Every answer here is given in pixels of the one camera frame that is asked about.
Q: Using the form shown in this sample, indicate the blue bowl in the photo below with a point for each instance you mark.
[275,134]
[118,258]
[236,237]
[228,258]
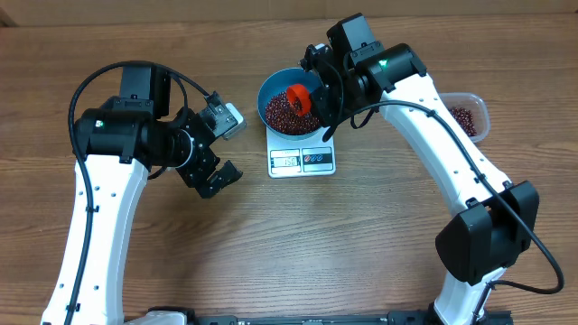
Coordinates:
[278,83]

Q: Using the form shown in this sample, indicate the beans in blue bowl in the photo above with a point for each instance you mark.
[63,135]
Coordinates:
[282,117]

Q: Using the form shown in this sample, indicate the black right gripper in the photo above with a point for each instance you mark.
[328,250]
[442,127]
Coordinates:
[326,116]

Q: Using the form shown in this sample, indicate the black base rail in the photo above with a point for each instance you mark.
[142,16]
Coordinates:
[170,315]

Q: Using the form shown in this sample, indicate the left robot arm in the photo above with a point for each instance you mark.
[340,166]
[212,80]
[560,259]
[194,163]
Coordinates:
[119,147]

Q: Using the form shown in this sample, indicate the white kitchen scale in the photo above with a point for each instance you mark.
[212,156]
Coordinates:
[291,156]

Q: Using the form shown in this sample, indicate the red adzuki beans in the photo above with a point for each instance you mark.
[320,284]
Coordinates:
[464,118]

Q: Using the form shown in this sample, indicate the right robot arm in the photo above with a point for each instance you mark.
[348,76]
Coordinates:
[493,218]

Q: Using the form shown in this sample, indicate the clear plastic container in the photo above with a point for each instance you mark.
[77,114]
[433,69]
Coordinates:
[476,105]

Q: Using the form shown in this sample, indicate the red measuring scoop blue handle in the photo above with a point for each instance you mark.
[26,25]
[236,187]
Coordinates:
[298,97]

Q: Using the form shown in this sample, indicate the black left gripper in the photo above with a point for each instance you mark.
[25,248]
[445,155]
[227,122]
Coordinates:
[220,181]

